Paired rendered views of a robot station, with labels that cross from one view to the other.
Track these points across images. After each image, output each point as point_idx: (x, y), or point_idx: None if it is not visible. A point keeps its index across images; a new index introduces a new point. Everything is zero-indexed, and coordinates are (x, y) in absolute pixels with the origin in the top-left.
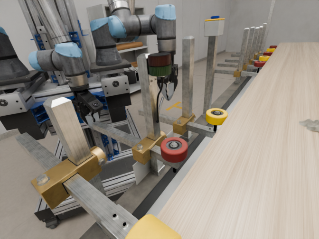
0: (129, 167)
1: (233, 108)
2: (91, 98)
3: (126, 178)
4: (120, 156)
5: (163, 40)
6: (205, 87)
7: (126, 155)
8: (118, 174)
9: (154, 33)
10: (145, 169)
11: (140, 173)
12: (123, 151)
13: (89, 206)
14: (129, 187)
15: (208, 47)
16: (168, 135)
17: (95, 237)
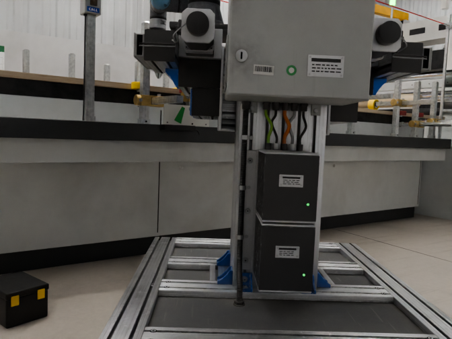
0: (201, 253)
1: (122, 83)
2: None
3: (212, 240)
4: (214, 258)
5: (157, 19)
6: (94, 77)
7: (199, 257)
8: (226, 250)
9: (163, 12)
10: (200, 120)
11: (204, 120)
12: (204, 263)
13: None
14: (214, 127)
15: (95, 26)
16: (170, 105)
17: None
